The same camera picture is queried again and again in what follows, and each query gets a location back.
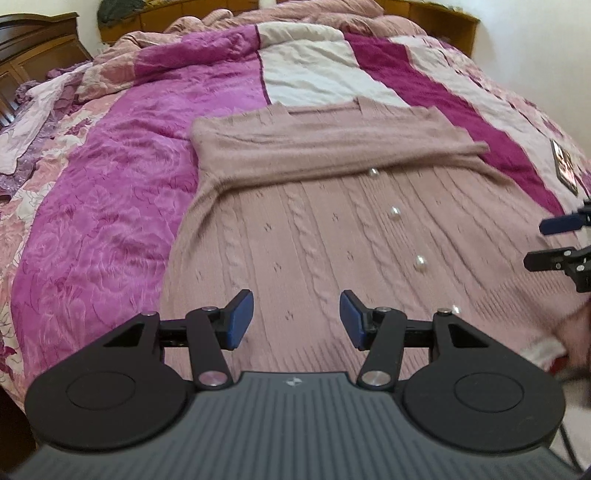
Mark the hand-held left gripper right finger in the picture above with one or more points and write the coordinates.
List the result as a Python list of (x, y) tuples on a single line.
[(353, 319)]

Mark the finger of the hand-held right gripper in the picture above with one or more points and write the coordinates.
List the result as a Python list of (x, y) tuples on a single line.
[(561, 224), (547, 259)]

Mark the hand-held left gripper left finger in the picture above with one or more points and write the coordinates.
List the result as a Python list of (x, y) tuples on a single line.
[(240, 319)]

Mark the pink knitted cardigan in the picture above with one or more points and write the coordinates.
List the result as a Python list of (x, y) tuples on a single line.
[(300, 230)]

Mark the person's right hand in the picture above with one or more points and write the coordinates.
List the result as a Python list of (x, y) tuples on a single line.
[(575, 334)]

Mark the dark rectangular flat object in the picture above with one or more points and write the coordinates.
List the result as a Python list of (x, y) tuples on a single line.
[(564, 166)]

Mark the magenta and white patchwork quilt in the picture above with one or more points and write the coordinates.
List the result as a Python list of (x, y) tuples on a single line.
[(115, 184)]

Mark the wooden headboard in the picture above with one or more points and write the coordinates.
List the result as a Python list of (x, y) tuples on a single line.
[(443, 18)]

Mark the lilac floral sheet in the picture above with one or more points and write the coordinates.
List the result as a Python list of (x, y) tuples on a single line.
[(41, 106)]

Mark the pink crumpled duvet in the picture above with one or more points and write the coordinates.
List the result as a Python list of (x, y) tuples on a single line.
[(323, 11)]

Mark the dark cloth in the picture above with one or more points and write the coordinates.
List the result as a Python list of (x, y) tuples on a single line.
[(120, 10)]

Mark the dark wooden wardrobe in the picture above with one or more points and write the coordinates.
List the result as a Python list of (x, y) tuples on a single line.
[(37, 50)]

